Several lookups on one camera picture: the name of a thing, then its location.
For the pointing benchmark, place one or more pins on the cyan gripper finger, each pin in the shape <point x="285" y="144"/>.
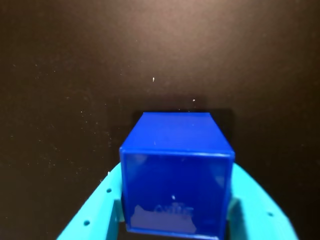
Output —
<point x="260" y="215"/>
<point x="97" y="207"/>

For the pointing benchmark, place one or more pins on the blue cube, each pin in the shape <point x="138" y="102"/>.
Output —
<point x="175" y="180"/>

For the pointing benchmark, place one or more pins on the black mat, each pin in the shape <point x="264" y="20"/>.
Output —
<point x="75" y="75"/>

